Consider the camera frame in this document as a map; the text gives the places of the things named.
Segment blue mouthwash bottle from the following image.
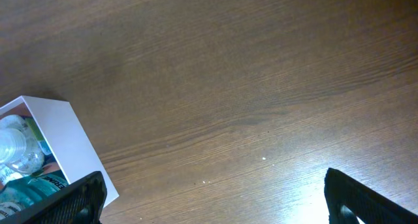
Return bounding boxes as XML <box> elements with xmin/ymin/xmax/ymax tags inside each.
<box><xmin>1</xmin><ymin>170</ymin><xmax>69</xmax><ymax>219</ymax></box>

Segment white cardboard box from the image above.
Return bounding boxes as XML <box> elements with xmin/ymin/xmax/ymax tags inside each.
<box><xmin>1</xmin><ymin>95</ymin><xmax>119</xmax><ymax>206</ymax></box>

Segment green white soap box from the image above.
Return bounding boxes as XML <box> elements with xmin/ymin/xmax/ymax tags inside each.
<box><xmin>24</xmin><ymin>117</ymin><xmax>52</xmax><ymax>155</ymax></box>

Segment clear bottle with purple liquid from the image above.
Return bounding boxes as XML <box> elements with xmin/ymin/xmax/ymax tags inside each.
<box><xmin>1</xmin><ymin>115</ymin><xmax>45</xmax><ymax>174</ymax></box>

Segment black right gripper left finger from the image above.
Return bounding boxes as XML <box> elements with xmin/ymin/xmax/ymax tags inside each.
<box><xmin>1</xmin><ymin>171</ymin><xmax>107</xmax><ymax>224</ymax></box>

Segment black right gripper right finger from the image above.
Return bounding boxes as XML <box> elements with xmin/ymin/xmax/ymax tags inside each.
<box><xmin>324</xmin><ymin>168</ymin><xmax>417</xmax><ymax>224</ymax></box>

